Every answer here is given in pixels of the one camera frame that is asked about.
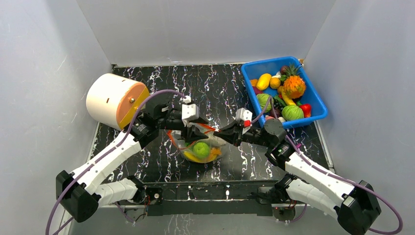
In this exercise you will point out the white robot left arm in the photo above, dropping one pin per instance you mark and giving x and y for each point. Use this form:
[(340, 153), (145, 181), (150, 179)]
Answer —
[(82, 191)]

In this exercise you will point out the white orange cylinder drum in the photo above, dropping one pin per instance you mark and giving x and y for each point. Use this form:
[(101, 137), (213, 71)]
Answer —
[(112, 100)]

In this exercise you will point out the dark red toy fruit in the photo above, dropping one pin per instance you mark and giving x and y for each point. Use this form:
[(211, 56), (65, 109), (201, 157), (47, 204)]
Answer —
[(275, 113)]

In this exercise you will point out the orange toy pineapple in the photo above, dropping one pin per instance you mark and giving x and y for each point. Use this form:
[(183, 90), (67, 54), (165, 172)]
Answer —
[(294, 86)]

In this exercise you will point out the blue plastic bin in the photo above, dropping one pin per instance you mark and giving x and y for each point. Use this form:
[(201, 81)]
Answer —
[(253, 70)]

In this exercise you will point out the yellow toy mango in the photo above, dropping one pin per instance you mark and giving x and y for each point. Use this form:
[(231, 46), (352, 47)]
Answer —
[(264, 81)]

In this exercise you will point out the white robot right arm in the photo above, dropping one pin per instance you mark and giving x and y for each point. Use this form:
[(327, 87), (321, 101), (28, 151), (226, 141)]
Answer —
[(352, 204)]

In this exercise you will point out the light green toy fruit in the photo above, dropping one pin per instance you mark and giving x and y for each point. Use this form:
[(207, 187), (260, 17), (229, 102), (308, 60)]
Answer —
[(201, 149)]

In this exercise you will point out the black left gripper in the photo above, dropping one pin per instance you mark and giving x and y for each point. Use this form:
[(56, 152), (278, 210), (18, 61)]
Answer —
[(197, 134)]

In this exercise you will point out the green toy cabbage small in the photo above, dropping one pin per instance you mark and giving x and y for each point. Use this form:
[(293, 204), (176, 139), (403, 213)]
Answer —
[(265, 102)]

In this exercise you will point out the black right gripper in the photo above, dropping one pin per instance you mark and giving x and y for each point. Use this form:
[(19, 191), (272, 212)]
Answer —
[(239, 133)]

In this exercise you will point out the clear orange zip top bag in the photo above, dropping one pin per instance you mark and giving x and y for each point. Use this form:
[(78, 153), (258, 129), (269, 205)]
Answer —
[(212, 141)]

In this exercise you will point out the green toy cabbage large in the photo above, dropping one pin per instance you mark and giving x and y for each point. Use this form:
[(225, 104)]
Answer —
[(292, 112)]

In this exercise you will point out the red toy pepper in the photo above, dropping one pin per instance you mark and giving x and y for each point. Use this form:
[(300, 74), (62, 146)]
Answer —
[(307, 109)]

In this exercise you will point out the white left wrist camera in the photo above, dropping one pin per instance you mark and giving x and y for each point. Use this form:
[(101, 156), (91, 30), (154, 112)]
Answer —
[(190, 111)]

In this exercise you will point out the small yellow toy banana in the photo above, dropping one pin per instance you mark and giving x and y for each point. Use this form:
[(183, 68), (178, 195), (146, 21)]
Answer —
[(287, 99)]

